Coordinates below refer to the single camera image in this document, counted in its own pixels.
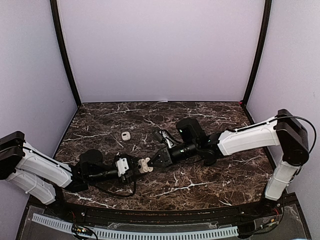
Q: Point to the white slotted cable duct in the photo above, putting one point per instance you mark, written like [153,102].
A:
[121,231]

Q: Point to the black charging case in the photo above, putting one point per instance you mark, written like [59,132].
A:
[209,161]

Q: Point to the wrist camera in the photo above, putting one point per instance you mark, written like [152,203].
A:
[122,164]
[163,137]

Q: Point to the black frame post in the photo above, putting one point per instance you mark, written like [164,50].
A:
[258,53]
[63,51]

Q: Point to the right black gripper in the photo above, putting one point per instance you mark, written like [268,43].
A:
[165,156]

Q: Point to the white charging case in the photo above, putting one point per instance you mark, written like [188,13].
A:
[126,136]
[143,166]

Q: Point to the black front rail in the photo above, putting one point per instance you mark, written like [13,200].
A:
[103,216]

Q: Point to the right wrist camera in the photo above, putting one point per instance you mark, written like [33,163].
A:
[163,137]

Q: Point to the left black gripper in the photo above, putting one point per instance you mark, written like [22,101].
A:
[129,180]

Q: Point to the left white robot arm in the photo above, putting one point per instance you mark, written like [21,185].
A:
[44,177]

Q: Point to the left black frame post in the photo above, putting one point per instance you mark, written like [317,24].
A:
[63,51]

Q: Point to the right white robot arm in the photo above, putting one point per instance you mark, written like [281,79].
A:
[284,130]

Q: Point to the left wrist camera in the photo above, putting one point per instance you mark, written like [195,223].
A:
[122,164]

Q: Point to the right black frame post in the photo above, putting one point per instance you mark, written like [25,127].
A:
[258,53]

